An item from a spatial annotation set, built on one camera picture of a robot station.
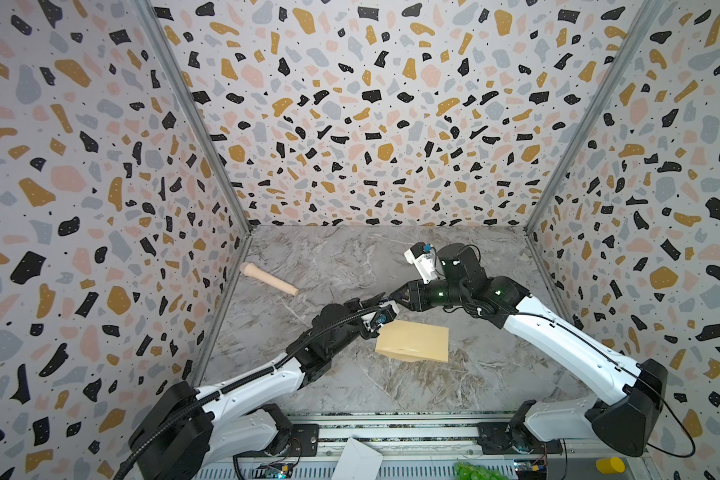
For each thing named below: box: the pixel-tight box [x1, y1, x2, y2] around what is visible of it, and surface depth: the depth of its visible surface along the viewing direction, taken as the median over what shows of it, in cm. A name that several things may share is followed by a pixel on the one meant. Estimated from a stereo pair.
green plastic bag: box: [454, 460, 512, 480], surface depth 68 cm
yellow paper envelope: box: [375, 320, 449, 363], surface depth 92 cm
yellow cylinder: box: [596, 456, 625, 475], surface depth 68 cm
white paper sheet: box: [331, 437, 384, 480], surface depth 69 cm
